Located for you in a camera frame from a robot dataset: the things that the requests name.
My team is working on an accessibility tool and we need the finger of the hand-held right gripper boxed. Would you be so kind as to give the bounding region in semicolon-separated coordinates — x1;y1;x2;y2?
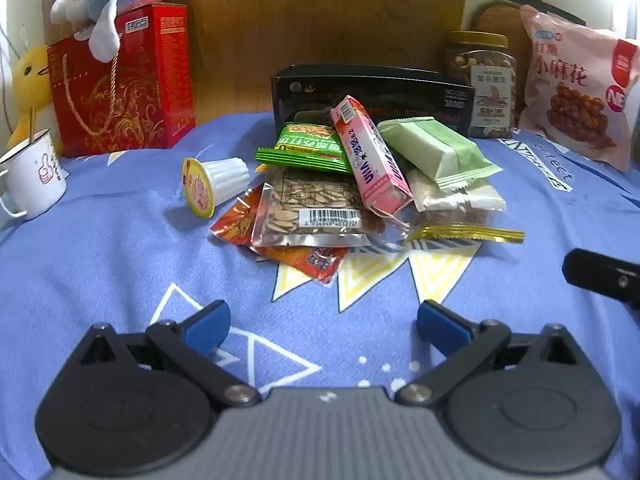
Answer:
563;248;640;311

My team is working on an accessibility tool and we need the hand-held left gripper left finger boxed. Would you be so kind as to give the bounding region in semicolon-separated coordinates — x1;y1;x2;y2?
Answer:
69;300;262;408

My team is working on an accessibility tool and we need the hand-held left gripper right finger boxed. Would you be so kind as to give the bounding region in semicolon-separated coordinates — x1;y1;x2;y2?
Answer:
394;300;584;407

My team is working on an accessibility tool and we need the gold-edged clear packet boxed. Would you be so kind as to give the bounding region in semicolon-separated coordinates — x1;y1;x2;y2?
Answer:
370;222;527;251

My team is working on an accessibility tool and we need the red foil snack packet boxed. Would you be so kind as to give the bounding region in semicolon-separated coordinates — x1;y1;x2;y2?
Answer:
209;185;263;247

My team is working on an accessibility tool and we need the orange snack packet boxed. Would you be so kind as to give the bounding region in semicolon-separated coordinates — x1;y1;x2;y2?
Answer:
255;245;346;286

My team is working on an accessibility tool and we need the white rice cracker packet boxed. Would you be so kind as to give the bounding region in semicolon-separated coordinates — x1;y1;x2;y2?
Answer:
407;167;507;226

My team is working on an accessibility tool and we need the white jelly cup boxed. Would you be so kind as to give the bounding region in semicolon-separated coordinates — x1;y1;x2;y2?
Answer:
181;156;251;220

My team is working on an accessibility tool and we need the clear sunflower seed packet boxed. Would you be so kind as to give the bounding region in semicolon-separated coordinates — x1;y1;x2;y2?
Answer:
250;166;387;248

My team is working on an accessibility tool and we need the light green wafer packet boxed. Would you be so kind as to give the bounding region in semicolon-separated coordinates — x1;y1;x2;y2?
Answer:
377;116;503;191

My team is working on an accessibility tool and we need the pink candy box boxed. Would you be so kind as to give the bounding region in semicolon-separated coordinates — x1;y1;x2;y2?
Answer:
330;95;413;217

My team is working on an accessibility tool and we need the green seed packet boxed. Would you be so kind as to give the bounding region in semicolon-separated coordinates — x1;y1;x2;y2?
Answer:
255;122;353;175

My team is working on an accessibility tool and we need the black storage box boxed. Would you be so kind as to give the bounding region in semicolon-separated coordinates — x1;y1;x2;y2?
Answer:
271;65;471;138

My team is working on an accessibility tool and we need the blue printed blanket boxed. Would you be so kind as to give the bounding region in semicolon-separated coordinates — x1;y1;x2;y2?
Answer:
0;110;640;480

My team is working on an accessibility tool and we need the large pink snack bag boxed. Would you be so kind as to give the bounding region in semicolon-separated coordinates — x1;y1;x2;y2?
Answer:
517;4;640;173

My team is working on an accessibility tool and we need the white enamel mug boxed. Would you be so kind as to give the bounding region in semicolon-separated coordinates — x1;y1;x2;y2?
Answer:
0;128;68;221

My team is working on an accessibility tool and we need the clear nut jar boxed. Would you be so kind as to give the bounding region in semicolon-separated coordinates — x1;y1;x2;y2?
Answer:
444;31;518;140

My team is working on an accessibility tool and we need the red gift box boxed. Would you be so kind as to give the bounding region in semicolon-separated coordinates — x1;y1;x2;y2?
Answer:
47;3;197;158

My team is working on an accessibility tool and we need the yellow duck plush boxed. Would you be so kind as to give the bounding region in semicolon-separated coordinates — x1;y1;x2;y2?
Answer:
5;45;63;153

